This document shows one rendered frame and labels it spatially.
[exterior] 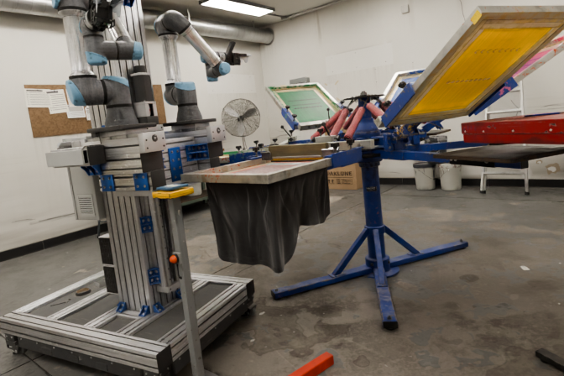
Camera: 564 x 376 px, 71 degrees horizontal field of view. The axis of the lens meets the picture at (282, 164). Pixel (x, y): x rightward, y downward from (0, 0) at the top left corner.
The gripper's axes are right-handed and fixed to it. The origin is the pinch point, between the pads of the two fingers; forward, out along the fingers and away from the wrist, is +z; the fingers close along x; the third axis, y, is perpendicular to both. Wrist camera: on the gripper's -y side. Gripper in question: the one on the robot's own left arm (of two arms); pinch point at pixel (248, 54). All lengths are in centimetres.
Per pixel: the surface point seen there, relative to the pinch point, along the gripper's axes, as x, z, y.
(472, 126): 154, 9, 38
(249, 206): 88, -63, 74
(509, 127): 171, 4, 37
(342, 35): -228, 348, -51
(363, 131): 54, 60, 54
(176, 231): 77, -95, 81
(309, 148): 78, -15, 54
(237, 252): 79, -66, 99
